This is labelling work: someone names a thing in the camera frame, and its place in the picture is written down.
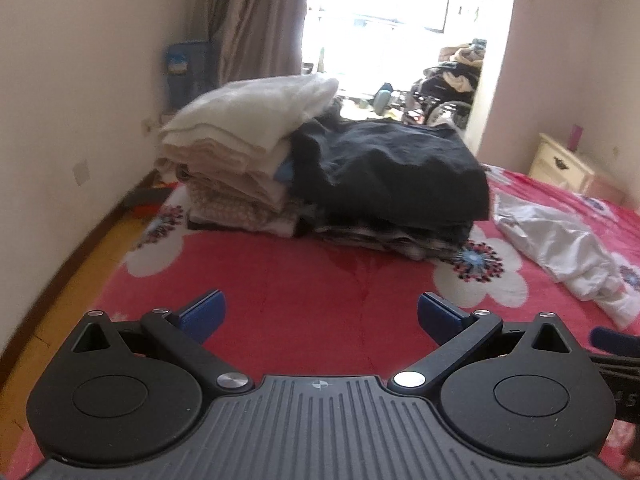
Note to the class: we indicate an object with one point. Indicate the stack of folded beige clothes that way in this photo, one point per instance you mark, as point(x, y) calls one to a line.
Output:
point(235, 195)

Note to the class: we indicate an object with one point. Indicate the pink floral blanket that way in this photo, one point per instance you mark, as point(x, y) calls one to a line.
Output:
point(300, 285)

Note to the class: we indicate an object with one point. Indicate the pile of clothes on wheelchair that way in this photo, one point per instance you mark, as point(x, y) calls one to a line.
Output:
point(465, 60)

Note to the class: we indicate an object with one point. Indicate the dark blue-grey garment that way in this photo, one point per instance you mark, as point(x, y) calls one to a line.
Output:
point(390, 170)

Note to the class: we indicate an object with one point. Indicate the red object on floor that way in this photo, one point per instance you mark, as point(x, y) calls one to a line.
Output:
point(150, 202)

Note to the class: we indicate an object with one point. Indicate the grey-brown curtain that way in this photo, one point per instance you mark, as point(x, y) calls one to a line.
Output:
point(250, 20)

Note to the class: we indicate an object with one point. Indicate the cream nightstand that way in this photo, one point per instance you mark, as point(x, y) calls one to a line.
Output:
point(570, 170)

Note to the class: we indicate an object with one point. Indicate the beige wall socket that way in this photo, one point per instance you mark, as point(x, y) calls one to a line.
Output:
point(148, 125)
point(81, 172)

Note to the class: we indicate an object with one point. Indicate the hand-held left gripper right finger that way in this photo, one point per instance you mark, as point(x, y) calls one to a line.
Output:
point(440, 317)

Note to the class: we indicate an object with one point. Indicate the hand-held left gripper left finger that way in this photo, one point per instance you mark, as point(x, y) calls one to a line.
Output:
point(200, 315)

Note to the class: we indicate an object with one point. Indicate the white fluffy folded cloth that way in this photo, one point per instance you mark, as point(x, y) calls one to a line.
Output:
point(240, 110)

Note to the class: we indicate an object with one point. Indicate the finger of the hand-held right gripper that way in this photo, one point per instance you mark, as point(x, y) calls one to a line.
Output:
point(617, 340)

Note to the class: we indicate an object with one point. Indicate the folded plaid garment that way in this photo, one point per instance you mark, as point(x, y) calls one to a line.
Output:
point(395, 237)

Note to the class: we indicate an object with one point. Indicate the blue container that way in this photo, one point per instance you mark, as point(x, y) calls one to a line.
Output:
point(190, 75)

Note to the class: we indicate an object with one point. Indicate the crumpled white garment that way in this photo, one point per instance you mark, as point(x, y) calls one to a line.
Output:
point(565, 245)

